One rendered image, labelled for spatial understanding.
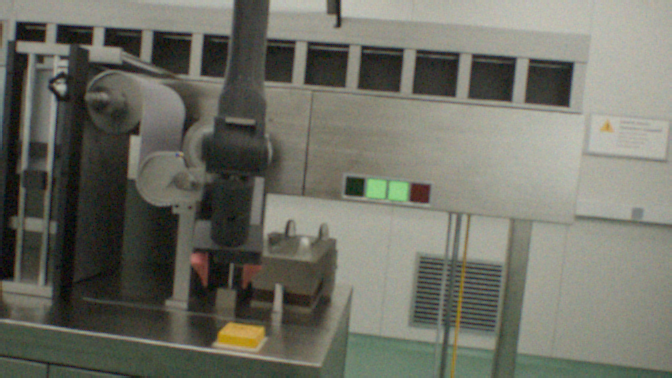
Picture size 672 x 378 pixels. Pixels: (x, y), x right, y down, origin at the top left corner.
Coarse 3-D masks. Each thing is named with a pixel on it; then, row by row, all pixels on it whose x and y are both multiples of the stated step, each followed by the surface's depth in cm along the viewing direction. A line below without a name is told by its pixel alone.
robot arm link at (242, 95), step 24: (240, 0) 70; (264, 0) 70; (240, 24) 70; (264, 24) 71; (240, 48) 71; (264, 48) 71; (240, 72) 71; (240, 96) 71; (264, 96) 72; (216, 120) 71; (264, 120) 73; (216, 144) 72; (240, 144) 72
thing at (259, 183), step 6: (258, 180) 143; (258, 186) 144; (258, 192) 145; (258, 198) 145; (258, 204) 146; (252, 210) 141; (258, 210) 147; (252, 216) 141; (258, 216) 147; (252, 222) 142; (258, 222) 148
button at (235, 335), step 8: (224, 328) 103; (232, 328) 103; (240, 328) 104; (248, 328) 104; (256, 328) 105; (224, 336) 100; (232, 336) 100; (240, 336) 100; (248, 336) 100; (256, 336) 101; (224, 344) 100; (232, 344) 100; (240, 344) 100; (248, 344) 100; (256, 344) 101
